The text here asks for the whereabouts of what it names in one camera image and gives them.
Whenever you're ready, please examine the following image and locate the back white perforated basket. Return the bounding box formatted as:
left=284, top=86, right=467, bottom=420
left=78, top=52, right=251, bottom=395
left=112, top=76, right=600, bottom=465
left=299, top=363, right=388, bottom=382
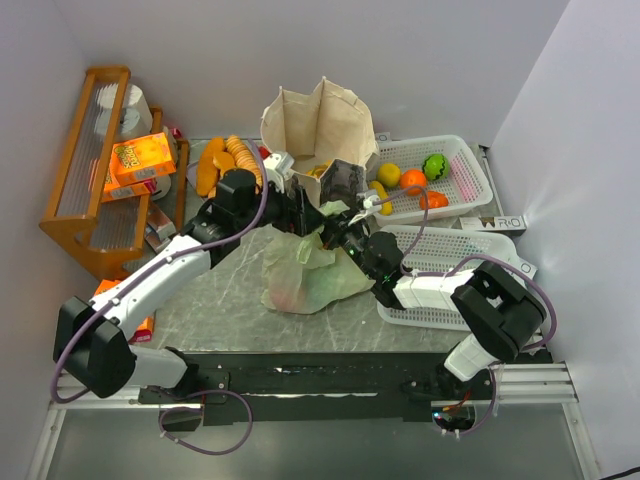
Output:
left=367, top=135, right=493, bottom=223

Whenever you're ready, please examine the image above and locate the front white perforated basket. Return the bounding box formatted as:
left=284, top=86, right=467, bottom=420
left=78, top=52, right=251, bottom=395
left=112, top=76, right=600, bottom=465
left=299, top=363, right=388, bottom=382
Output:
left=377, top=227, right=537, bottom=332

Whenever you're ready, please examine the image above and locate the yellow mango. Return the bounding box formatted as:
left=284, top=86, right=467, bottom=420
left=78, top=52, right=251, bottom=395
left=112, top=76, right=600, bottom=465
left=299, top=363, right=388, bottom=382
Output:
left=369, top=180, right=393, bottom=216

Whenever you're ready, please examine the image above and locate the green watermelon ball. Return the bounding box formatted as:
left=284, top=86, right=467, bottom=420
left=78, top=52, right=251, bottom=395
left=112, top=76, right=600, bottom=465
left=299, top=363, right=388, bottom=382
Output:
left=422, top=153, right=450, bottom=182

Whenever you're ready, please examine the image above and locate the row of round crackers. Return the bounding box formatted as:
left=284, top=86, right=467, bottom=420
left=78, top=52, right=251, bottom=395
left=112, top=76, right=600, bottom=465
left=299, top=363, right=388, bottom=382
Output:
left=225, top=135, right=263, bottom=189

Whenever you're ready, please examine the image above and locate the yellow lemon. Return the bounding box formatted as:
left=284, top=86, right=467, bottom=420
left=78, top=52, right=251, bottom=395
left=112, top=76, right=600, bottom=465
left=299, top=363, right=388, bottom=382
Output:
left=376, top=163, right=402, bottom=188

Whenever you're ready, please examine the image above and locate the white perforated basket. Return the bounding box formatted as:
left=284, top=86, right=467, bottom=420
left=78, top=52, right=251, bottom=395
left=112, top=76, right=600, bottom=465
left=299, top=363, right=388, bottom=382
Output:
left=367, top=135, right=493, bottom=223
left=377, top=227, right=537, bottom=332

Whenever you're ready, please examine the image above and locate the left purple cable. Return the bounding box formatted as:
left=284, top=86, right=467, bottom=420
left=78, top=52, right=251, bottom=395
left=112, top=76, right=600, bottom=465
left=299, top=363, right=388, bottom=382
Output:
left=49, top=139, right=254, bottom=455

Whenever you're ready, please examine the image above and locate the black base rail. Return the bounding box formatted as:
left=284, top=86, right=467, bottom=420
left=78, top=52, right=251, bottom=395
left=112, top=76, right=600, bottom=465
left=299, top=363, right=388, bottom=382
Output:
left=138, top=352, right=492, bottom=426

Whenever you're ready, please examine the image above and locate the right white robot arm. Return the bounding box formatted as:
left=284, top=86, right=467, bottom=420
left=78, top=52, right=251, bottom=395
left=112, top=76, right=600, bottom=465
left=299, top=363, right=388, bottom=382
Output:
left=321, top=213, right=551, bottom=383

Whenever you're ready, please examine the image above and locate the orange box on floor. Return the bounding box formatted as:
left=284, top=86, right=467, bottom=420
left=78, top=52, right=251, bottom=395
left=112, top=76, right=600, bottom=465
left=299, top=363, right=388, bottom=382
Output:
left=94, top=280, right=155, bottom=344

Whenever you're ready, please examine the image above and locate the orange cracker box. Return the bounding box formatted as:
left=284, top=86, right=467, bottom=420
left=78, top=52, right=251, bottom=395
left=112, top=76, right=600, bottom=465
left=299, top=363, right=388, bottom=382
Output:
left=101, top=172, right=156, bottom=203
left=110, top=133, right=176, bottom=186

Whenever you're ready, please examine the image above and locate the red tomato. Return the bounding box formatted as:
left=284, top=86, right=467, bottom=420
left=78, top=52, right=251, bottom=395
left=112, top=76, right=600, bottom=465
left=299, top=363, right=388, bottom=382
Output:
left=419, top=190, right=449, bottom=210

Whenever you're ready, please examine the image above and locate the orange fruit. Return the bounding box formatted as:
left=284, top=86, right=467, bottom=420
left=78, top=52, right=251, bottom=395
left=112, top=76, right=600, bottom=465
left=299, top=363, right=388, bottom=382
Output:
left=399, top=169, right=428, bottom=196

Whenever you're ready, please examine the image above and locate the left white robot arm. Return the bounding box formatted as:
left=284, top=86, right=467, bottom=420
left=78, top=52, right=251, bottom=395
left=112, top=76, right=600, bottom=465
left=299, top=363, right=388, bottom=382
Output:
left=53, top=170, right=324, bottom=398

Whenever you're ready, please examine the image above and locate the beige canvas tote bag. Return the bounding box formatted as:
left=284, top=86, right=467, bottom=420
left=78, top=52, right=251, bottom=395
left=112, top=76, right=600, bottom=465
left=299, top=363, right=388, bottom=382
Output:
left=260, top=78, right=379, bottom=207

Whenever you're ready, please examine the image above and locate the green plastic grocery bag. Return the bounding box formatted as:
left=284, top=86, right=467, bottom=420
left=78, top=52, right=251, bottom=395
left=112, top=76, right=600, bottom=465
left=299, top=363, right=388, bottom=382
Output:
left=261, top=226, right=374, bottom=315

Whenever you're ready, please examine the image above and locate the long bread loaf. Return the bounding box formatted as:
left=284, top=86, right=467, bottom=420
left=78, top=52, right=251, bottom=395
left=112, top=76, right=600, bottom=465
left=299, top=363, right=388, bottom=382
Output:
left=196, top=137, right=225, bottom=197

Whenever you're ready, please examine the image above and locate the wooden shelf rack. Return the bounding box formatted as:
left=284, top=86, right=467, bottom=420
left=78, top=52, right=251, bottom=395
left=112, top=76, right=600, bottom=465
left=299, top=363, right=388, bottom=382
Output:
left=38, top=65, right=191, bottom=281

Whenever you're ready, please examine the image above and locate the grey RIO block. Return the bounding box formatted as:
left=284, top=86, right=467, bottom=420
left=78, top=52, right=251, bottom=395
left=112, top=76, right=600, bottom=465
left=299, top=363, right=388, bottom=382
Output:
left=459, top=216, right=527, bottom=232

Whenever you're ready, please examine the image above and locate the orange gummy snack bag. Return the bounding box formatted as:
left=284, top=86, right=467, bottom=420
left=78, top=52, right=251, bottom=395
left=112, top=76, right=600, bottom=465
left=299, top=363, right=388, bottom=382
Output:
left=306, top=161, right=331, bottom=178

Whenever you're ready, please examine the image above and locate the purple tray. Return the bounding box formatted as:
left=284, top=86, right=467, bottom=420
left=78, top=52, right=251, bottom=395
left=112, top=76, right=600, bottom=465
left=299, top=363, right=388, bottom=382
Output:
left=187, top=160, right=220, bottom=198

